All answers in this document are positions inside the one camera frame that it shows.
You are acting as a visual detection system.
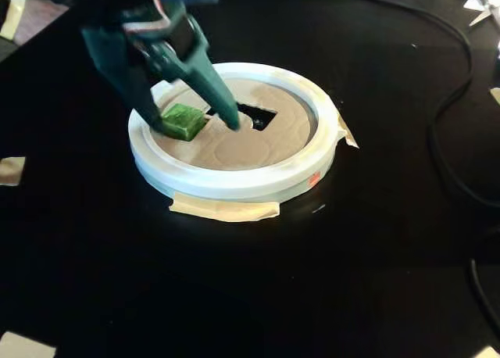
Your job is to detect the green square block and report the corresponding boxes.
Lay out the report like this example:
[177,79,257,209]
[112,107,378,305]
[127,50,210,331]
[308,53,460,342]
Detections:
[160,102,207,142]

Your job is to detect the brown cardboard disc with holes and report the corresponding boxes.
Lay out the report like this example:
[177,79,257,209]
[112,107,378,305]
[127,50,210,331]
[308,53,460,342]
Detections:
[149,77,316,172]

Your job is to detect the red white servo wires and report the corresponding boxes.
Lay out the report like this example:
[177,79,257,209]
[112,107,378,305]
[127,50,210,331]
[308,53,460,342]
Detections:
[120,0,175,37]

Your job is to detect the silver scissors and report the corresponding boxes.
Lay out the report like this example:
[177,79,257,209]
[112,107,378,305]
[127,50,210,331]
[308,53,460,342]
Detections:
[457,0,500,27]

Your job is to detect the black felt mat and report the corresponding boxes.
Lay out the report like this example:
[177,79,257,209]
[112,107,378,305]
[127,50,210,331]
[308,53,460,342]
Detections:
[0,0,500,358]

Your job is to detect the white plate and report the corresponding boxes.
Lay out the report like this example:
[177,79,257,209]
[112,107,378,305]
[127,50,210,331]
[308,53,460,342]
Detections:
[127,61,348,203]

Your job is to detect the thick black cable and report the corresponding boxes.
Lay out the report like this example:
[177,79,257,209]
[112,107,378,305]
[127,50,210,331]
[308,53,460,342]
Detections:
[228,0,500,205]
[467,257,500,338]

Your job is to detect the teal gripper black servo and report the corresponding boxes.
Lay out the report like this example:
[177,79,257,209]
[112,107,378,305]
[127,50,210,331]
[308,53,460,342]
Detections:
[80,1,242,132]

